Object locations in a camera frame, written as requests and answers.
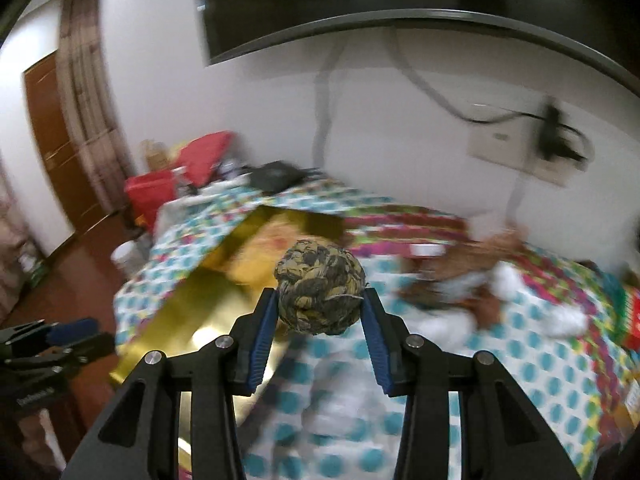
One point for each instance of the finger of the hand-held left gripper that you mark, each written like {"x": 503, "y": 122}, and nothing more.
{"x": 75, "y": 327}
{"x": 80, "y": 352}

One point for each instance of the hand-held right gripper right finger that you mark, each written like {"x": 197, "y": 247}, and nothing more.
{"x": 376, "y": 347}

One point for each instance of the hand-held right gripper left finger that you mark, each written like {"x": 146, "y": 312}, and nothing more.
{"x": 262, "y": 342}

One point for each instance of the camouflage sock ball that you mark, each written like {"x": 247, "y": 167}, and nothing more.
{"x": 320, "y": 285}

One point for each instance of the gold box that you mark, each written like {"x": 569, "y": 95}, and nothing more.
{"x": 220, "y": 305}

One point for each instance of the white jar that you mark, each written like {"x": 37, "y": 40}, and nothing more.
{"x": 127, "y": 260}

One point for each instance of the polka dot tablecloth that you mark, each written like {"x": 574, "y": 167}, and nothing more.
{"x": 525, "y": 375}

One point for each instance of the red bag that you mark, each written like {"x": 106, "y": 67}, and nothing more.
{"x": 150, "y": 195}

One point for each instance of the white cloth pile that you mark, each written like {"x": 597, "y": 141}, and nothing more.
{"x": 545, "y": 305}

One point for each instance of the brown wooden door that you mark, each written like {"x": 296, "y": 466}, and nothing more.
{"x": 60, "y": 145}

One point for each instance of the green and red medicine box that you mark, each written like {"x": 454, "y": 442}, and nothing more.
{"x": 632, "y": 317}

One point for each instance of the black power adapter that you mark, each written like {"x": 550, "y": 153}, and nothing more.
{"x": 555, "y": 135}

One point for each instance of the white wall outlet plate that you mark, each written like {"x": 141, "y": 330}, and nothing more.
{"x": 505, "y": 150}

